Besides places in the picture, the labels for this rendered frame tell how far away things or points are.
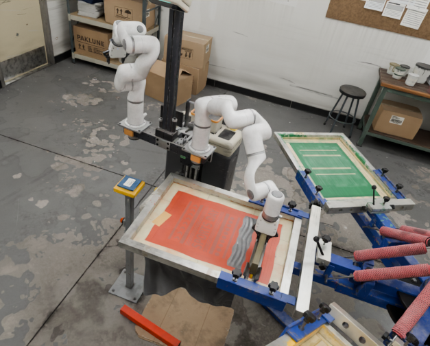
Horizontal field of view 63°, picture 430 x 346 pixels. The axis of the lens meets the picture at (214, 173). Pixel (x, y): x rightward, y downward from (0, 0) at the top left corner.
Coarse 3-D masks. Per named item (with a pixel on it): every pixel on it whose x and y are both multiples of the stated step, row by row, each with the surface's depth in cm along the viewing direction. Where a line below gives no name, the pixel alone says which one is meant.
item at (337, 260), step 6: (336, 258) 165; (342, 258) 165; (318, 264) 166; (330, 264) 163; (336, 264) 162; (342, 264) 162; (348, 264) 163; (336, 270) 164; (342, 270) 163; (348, 270) 162
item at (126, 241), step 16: (176, 176) 204; (160, 192) 191; (208, 192) 201; (224, 192) 199; (144, 208) 180; (256, 208) 196; (128, 240) 162; (144, 256) 161; (160, 256) 157; (176, 256) 159; (288, 256) 168; (192, 272) 156; (208, 272) 154; (288, 272) 161; (288, 288) 154
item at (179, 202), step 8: (184, 192) 199; (176, 200) 193; (184, 200) 194; (192, 200) 195; (200, 200) 196; (208, 200) 197; (168, 208) 187; (176, 208) 188; (216, 208) 193; (224, 208) 194; (232, 208) 194; (176, 216) 183; (240, 216) 190; (256, 216) 192; (240, 224) 185; (280, 224) 190; (272, 240) 180; (272, 248) 176
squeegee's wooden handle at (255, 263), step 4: (260, 236) 167; (264, 236) 167; (260, 240) 164; (264, 240) 164; (260, 244) 162; (264, 244) 163; (256, 248) 160; (260, 248) 160; (256, 252) 158; (260, 252) 158; (256, 256) 156; (260, 256) 157; (252, 260) 155; (256, 260) 154; (252, 264) 154; (256, 264) 153; (252, 268) 155; (256, 268) 154; (252, 272) 156
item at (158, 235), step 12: (156, 228) 175; (168, 228) 176; (156, 240) 169; (168, 240) 170; (180, 252) 165; (192, 252) 166; (204, 252) 167; (228, 252) 169; (216, 264) 163; (264, 264) 167; (264, 276) 161
